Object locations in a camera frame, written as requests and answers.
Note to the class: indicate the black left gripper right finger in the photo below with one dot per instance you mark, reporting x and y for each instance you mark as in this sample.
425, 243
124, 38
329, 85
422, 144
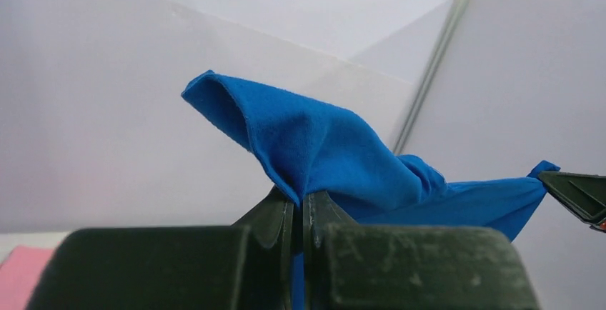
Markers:
353, 266

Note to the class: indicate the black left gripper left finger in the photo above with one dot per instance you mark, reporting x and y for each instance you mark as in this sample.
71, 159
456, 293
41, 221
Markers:
245, 265

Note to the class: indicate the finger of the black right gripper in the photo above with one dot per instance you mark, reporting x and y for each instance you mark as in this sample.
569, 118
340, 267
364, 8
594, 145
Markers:
581, 194

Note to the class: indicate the blue printed t shirt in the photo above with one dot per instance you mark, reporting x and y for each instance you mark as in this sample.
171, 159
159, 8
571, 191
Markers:
307, 146

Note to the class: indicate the pink folded t shirt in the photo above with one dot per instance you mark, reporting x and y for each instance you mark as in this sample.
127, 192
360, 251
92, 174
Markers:
20, 273

